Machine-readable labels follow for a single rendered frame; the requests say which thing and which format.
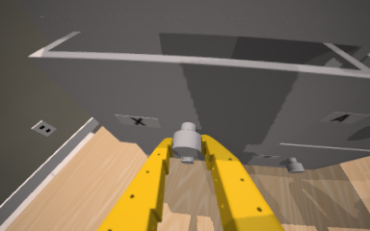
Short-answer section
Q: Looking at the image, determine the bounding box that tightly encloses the grey chest of drawers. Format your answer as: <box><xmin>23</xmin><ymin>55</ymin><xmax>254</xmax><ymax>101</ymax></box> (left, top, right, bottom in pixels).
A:
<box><xmin>15</xmin><ymin>0</ymin><xmax>370</xmax><ymax>61</ymax></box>

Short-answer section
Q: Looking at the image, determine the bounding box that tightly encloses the grey drawer front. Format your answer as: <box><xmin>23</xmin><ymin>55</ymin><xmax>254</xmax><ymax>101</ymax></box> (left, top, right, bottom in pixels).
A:
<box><xmin>142</xmin><ymin>144</ymin><xmax>205</xmax><ymax>165</ymax></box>
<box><xmin>44</xmin><ymin>32</ymin><xmax>370</xmax><ymax>157</ymax></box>
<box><xmin>31</xmin><ymin>0</ymin><xmax>370</xmax><ymax>30</ymax></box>
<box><xmin>237</xmin><ymin>143</ymin><xmax>370</xmax><ymax>173</ymax></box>
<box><xmin>287</xmin><ymin>90</ymin><xmax>370</xmax><ymax>147</ymax></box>

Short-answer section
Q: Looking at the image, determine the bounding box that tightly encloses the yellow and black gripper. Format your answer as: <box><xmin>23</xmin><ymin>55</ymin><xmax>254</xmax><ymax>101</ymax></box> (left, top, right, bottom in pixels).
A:
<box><xmin>96</xmin><ymin>135</ymin><xmax>285</xmax><ymax>231</ymax></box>

